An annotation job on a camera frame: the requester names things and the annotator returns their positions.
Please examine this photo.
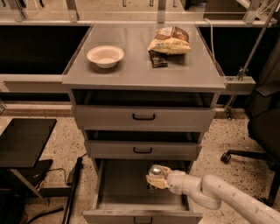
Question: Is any blue pepsi can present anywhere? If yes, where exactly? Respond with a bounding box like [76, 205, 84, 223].
[146, 165, 160, 193]

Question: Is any black office chair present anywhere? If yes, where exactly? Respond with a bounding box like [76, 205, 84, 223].
[220, 87, 280, 206]

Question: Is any grey drawer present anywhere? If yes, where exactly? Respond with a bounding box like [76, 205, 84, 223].
[83, 159, 202, 224]
[85, 141, 202, 160]
[73, 105, 215, 132]

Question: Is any white cable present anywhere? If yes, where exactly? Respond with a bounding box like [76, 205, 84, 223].
[202, 17, 217, 67]

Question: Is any grey top drawer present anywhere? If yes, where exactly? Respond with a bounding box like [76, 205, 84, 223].
[73, 105, 215, 132]

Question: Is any white paper bowl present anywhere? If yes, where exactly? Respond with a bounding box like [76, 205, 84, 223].
[87, 45, 124, 68]

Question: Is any metal diagonal rod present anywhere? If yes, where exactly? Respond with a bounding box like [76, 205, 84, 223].
[224, 0, 279, 119]

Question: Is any grey middle drawer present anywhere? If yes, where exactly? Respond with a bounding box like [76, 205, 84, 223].
[85, 141, 202, 160]

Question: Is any grey bottom drawer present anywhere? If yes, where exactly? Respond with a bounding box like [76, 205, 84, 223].
[83, 159, 202, 224]

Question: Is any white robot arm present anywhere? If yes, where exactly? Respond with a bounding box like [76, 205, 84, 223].
[146, 164, 280, 224]

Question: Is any dark side table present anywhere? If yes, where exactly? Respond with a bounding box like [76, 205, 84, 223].
[0, 118, 57, 203]

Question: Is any grey drawer cabinet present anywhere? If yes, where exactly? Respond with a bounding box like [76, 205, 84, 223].
[61, 23, 227, 224]

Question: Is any yellow chip bag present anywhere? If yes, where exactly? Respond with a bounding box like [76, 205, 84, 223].
[148, 26, 191, 54]

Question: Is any dark snack packet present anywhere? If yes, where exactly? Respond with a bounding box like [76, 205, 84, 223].
[149, 51, 168, 68]

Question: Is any black pole on floor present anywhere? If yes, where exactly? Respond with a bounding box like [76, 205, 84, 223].
[62, 157, 82, 224]

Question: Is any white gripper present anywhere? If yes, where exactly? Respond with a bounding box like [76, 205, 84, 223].
[146, 165, 201, 195]

